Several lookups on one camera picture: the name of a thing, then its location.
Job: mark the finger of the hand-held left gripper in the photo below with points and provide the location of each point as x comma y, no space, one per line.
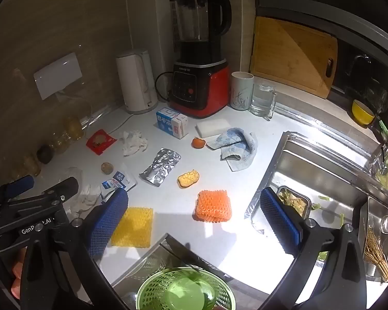
63,189
19,184

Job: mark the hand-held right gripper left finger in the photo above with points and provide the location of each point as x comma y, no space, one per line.
111,219

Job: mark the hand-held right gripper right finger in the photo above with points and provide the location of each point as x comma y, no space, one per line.
279,219

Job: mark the yellow mesh pad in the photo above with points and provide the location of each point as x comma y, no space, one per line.
134,227

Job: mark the white plastic wrapper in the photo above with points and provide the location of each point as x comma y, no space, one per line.
85,200

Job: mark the blue and white packet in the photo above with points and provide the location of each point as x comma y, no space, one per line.
119,179

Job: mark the small brown nut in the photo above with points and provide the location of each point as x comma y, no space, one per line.
106,168

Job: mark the red snack packet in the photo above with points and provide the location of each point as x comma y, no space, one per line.
100,142

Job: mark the orange mesh sponge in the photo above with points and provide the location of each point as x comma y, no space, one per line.
213,206

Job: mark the silver blister pack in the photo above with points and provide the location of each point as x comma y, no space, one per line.
160,168

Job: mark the white tissue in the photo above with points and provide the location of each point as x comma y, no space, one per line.
132,143

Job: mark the green perforated plastic basket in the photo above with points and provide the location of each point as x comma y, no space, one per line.
155,290

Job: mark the blue and white dishcloth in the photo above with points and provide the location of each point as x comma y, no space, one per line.
236,145

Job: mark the yellow corn piece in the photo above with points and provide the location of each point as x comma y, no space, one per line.
187,178

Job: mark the small orange tangerine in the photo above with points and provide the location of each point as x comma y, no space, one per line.
198,143

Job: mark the blue and white milk carton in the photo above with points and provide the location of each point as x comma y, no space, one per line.
171,122

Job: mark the white sponge block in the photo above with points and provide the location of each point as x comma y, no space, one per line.
213,126

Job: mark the person's left hand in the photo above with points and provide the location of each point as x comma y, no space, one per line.
16,274

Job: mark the metal food container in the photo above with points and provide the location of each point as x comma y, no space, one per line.
294,200

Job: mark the green vegetable scrap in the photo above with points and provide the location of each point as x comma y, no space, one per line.
316,206
341,218

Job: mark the dark round cup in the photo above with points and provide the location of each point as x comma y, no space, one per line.
45,154

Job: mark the stainless steel sink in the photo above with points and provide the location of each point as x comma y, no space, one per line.
310,174

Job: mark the metal drain tray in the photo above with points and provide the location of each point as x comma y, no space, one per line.
375,206

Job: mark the bamboo pot brush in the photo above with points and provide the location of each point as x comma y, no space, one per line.
373,252

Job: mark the chrome faucet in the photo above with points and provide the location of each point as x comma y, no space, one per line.
380,155

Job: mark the clear glass mug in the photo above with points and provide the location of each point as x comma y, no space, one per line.
261,100

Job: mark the white electric kettle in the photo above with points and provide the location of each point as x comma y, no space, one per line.
132,80

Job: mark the yellow bowl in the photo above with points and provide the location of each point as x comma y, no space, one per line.
362,113

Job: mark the white ceramic cup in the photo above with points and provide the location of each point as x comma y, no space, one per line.
241,90

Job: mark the red and black blender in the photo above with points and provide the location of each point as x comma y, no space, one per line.
197,87

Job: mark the wooden cutting board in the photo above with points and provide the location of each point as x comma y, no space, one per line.
291,55

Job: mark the white wall socket cover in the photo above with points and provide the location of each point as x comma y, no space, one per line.
56,74

